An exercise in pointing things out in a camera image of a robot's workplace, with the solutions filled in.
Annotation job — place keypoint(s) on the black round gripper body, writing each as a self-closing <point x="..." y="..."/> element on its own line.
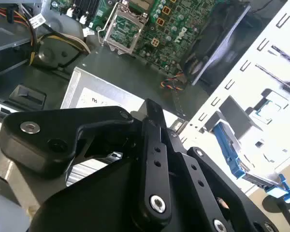
<point x="91" y="207"/>

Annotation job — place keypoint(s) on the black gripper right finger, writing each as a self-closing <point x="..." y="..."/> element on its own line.
<point x="207" y="183"/>

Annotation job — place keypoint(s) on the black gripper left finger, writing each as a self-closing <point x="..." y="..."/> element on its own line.
<point x="50" y="130"/>

